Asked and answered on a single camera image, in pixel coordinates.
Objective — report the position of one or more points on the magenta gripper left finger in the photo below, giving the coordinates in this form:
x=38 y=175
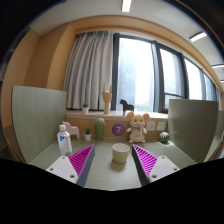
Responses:
x=74 y=168

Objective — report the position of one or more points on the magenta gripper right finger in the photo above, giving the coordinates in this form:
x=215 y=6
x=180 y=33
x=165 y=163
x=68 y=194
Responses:
x=151 y=168

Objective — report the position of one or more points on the clear plastic water bottle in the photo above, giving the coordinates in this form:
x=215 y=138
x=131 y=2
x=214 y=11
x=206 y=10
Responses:
x=64 y=141

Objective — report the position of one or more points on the round green cactus ornament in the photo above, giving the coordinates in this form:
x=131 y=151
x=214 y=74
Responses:
x=164 y=137

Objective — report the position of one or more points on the pale yellow paper cup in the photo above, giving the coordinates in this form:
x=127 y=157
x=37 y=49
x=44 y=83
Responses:
x=120 y=152

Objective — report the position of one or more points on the small potted plant on desk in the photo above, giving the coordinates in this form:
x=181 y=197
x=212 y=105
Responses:
x=87 y=134

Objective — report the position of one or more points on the pink wooden horse figure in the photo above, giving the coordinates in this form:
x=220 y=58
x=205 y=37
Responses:
x=72 y=130

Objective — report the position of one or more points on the beige plush mouse toy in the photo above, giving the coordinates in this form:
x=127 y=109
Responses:
x=137 y=128

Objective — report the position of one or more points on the purple round number sign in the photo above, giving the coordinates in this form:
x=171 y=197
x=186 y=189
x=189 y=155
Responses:
x=118 y=129

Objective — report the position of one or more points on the tall green cactus ornament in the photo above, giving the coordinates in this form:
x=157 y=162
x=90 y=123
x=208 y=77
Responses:
x=99 y=129

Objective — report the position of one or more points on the wooden window sill shelf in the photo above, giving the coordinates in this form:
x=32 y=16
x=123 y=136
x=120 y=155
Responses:
x=83 y=121

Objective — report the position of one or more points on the right green desk partition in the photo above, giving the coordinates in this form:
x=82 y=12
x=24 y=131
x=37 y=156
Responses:
x=192 y=125

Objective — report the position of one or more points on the green desk partition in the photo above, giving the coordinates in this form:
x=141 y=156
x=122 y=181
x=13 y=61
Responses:
x=37 y=114
x=192 y=125

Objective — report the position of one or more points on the small potted plant on sill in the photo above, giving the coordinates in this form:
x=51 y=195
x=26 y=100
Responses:
x=85 y=108

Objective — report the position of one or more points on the left green desk partition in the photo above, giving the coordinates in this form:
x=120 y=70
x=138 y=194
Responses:
x=37 y=114

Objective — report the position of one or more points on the black horse figure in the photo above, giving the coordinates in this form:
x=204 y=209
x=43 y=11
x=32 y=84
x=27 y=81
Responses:
x=126 y=106

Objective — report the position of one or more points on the wooden hand sculpture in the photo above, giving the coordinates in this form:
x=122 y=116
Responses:
x=107 y=97

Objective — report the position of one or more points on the grey curtain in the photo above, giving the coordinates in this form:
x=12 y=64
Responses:
x=89 y=69

